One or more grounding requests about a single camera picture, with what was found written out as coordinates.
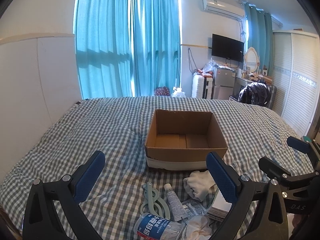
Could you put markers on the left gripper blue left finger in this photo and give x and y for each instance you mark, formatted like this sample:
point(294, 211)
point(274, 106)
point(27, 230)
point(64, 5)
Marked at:
point(41, 220)

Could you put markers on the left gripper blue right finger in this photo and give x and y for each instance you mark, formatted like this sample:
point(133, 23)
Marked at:
point(269, 220)

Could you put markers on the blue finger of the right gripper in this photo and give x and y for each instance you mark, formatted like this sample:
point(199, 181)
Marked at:
point(272, 169)
point(300, 145)

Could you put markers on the green white medicine box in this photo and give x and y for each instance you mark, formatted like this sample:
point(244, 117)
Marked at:
point(219, 208)

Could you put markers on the white knit glove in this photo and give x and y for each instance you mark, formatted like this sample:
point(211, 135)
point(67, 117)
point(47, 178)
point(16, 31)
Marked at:
point(198, 185)

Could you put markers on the silver blister pill pack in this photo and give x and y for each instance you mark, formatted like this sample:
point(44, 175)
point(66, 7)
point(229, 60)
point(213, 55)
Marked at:
point(193, 208)

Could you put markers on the small white ointment tube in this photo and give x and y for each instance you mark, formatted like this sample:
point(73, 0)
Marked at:
point(175, 204)

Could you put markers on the grey plastic clip hanger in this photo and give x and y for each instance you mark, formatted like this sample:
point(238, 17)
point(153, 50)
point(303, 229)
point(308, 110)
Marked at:
point(154, 203)

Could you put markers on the open cardboard box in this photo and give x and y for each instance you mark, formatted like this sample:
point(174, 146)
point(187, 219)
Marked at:
point(181, 140)

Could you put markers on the white louvered wardrobe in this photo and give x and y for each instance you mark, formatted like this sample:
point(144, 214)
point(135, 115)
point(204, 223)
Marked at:
point(296, 77)

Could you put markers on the oval vanity mirror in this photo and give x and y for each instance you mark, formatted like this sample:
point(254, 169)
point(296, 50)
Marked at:
point(251, 60)

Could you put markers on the silver mini fridge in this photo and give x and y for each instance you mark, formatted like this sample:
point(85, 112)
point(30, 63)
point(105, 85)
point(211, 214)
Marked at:
point(223, 82)

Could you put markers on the white suitcase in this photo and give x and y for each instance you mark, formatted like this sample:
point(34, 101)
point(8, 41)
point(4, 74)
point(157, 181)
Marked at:
point(202, 86)

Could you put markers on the white plastic bag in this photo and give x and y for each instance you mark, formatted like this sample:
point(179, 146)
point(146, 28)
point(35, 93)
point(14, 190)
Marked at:
point(178, 93)

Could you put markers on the clear plastic bag on fridge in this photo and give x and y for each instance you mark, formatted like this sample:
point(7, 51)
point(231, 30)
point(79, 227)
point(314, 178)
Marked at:
point(209, 66)

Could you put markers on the dark red patterned bag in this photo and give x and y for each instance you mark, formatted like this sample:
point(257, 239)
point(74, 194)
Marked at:
point(162, 91)

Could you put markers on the right teal curtain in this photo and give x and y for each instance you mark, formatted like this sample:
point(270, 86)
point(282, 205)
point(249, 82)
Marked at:
point(260, 35)

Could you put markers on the teal curtain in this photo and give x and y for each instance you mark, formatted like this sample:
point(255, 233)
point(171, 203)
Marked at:
point(102, 47)
point(155, 45)
point(260, 35)

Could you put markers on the white air conditioner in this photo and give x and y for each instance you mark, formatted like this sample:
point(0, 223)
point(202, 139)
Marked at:
point(223, 9)

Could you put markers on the middle teal curtain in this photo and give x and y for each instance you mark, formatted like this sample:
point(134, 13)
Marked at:
point(155, 45)

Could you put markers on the left teal curtain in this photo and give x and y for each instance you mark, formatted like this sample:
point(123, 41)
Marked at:
point(102, 47)

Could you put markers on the black wall television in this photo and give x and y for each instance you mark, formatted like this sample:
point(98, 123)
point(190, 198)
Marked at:
point(227, 48)

